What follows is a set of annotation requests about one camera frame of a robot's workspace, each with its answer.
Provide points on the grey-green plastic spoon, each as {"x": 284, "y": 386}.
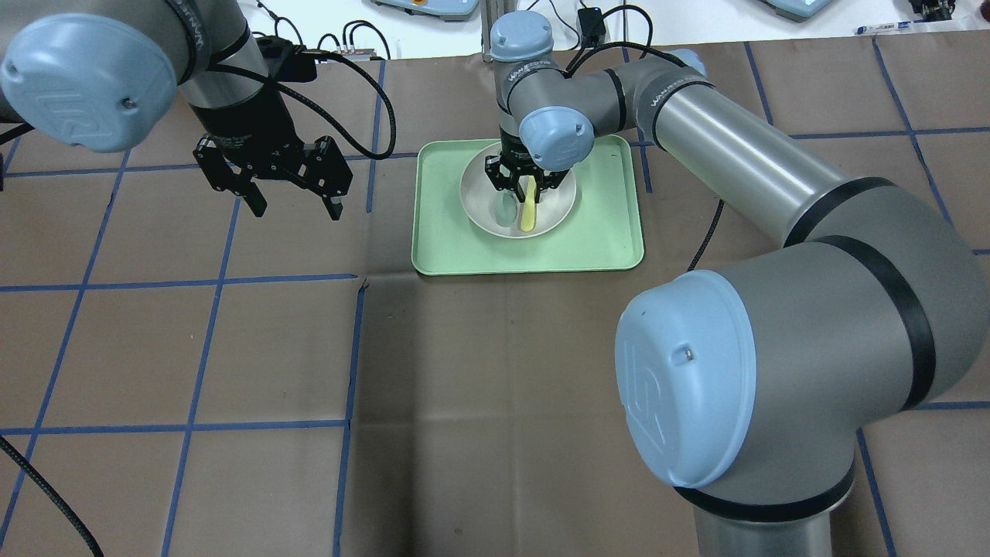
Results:
{"x": 507, "y": 217}

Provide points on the white round plate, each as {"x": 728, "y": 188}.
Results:
{"x": 476, "y": 195}

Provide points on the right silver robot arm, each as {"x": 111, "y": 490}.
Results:
{"x": 744, "y": 387}

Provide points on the aluminium frame post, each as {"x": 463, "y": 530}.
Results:
{"x": 491, "y": 11}

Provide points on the brown paper table cover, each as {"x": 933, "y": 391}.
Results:
{"x": 196, "y": 381}

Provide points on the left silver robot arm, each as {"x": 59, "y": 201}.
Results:
{"x": 102, "y": 74}

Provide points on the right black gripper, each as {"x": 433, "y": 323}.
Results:
{"x": 510, "y": 145}

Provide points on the yellow plastic fork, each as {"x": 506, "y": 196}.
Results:
{"x": 529, "y": 205}

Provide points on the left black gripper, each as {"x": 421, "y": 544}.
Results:
{"x": 246, "y": 128}

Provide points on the light green tray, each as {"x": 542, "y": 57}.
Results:
{"x": 603, "y": 230}

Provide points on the black power adapter near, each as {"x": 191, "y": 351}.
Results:
{"x": 592, "y": 29}

